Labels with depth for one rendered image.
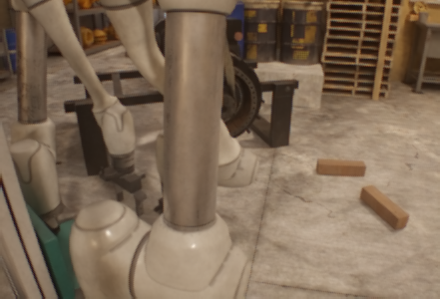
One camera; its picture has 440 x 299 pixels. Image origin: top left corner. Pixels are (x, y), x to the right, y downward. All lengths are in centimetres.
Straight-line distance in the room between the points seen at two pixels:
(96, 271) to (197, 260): 23
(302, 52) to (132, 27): 427
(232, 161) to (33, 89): 72
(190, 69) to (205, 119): 8
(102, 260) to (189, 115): 34
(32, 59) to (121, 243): 72
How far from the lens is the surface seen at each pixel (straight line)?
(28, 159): 109
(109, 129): 111
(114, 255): 70
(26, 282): 83
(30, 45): 119
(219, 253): 63
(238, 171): 84
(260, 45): 487
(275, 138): 319
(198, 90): 53
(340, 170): 288
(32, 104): 123
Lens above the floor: 141
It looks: 24 degrees down
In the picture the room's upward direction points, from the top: straight up
